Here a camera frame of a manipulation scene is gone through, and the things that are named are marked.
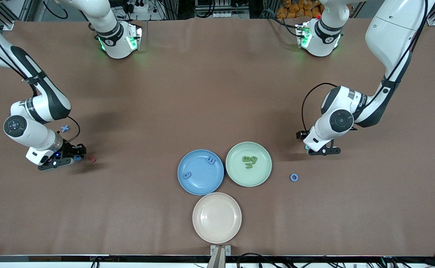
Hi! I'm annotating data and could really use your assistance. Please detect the light green plate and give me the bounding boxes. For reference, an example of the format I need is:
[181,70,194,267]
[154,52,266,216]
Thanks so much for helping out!
[225,141,272,187]

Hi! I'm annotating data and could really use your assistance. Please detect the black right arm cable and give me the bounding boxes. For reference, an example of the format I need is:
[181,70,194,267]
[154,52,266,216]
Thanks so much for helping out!
[0,15,81,144]

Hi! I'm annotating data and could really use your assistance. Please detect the beige plate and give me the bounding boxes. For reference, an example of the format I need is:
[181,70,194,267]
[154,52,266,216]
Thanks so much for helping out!
[192,192,242,245]

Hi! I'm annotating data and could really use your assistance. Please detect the grey metal table bracket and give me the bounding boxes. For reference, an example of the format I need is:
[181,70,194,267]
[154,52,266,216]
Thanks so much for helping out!
[207,245,232,268]

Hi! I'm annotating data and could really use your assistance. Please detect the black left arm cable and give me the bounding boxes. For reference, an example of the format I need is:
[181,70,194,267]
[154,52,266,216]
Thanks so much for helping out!
[301,0,428,134]

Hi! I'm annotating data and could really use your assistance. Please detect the grey base connector box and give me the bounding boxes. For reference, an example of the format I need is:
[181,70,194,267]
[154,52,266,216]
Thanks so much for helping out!
[126,25,143,51]
[296,23,312,48]

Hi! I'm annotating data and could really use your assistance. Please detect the blue plate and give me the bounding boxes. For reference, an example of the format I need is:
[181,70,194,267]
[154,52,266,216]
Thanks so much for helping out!
[177,149,225,196]

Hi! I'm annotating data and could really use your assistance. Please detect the silver table edge rail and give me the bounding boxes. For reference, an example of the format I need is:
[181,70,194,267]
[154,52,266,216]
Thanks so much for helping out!
[0,255,435,263]

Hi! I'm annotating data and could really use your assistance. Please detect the orange bags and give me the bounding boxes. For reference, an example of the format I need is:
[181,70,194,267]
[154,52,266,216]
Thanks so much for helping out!
[276,0,322,19]

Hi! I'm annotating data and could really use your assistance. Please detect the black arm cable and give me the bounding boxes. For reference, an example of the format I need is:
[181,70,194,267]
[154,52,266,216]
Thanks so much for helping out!
[301,0,428,134]
[0,15,81,144]

